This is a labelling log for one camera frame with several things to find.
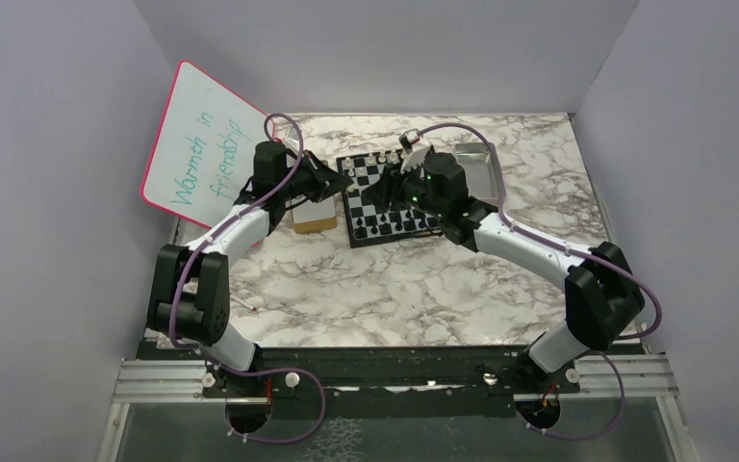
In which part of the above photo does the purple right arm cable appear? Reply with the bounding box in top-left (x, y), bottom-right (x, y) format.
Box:
top-left (407, 122), bottom-right (664, 443)

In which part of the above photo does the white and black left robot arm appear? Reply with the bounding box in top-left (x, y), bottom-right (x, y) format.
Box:
top-left (146, 141), bottom-right (352, 396)

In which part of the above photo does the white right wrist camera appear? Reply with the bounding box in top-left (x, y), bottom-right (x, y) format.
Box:
top-left (399, 129), bottom-right (434, 174)

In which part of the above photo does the red capped marker pen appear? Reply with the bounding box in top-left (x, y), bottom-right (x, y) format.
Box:
top-left (230, 295), bottom-right (258, 312)

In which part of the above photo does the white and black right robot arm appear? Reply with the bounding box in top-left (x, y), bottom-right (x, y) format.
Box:
top-left (361, 152), bottom-right (645, 392)

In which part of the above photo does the black and white chessboard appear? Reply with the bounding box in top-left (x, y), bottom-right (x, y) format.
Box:
top-left (336, 149), bottom-right (442, 248)

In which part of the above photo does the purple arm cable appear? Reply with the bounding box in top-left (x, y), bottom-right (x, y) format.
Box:
top-left (168, 113), bottom-right (329, 447)
top-left (407, 122), bottom-right (664, 443)

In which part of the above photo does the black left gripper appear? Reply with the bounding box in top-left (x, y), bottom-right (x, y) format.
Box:
top-left (278, 148), bottom-right (353, 203)

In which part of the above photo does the silver metal tin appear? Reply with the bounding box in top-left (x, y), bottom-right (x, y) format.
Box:
top-left (453, 141), bottom-right (499, 206)

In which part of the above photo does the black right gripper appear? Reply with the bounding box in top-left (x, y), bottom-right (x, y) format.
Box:
top-left (360, 156), bottom-right (446, 219)

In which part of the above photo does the pink framed whiteboard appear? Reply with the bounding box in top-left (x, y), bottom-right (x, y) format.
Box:
top-left (140, 61), bottom-right (275, 228)

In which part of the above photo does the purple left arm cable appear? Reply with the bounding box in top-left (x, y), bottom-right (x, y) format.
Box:
top-left (168, 113), bottom-right (329, 447)

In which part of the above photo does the aluminium extrusion rail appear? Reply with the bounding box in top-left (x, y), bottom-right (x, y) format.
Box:
top-left (112, 360), bottom-right (218, 404)
top-left (573, 354), bottom-right (679, 398)

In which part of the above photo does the right aluminium extrusion rail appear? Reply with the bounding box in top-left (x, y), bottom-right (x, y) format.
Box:
top-left (573, 354), bottom-right (679, 398)

